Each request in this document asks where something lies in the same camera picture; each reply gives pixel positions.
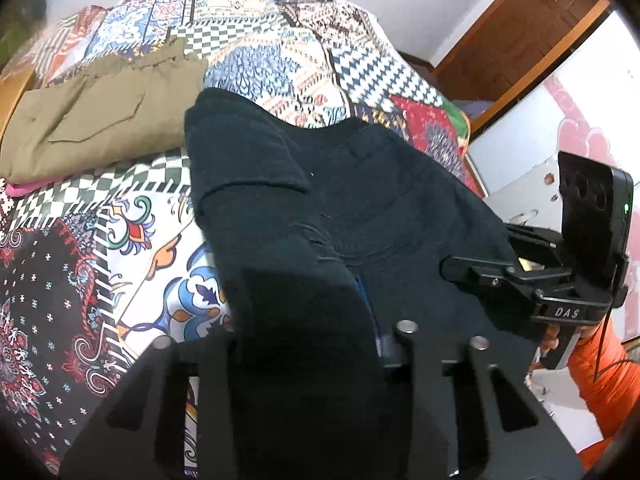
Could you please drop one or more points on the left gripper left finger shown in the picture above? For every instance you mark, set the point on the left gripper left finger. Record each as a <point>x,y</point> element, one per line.
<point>138,430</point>

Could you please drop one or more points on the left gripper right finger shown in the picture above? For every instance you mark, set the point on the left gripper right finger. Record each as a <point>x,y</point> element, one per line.
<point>454,403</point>

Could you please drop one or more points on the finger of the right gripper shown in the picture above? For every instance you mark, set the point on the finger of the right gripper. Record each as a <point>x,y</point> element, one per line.
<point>494,274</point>
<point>538,245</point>

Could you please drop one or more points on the dark navy pants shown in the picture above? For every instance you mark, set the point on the dark navy pants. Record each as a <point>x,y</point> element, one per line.
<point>295,217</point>

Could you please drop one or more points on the orange right sleeve forearm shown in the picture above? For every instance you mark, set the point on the orange right sleeve forearm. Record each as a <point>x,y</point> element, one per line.
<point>607,381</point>

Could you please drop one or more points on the person's right hand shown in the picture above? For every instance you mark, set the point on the person's right hand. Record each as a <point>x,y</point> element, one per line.
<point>551,338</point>

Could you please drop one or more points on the colourful patchwork bed quilt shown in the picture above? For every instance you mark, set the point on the colourful patchwork bed quilt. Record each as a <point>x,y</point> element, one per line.
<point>96,264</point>

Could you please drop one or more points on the brown wooden door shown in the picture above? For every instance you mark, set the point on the brown wooden door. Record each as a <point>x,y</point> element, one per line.
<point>511,47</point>

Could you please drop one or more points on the folded khaki pants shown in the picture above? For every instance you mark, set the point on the folded khaki pants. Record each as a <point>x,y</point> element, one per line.
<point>112,110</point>

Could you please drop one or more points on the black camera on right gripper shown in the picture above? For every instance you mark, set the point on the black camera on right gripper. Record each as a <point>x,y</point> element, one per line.
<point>596,209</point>

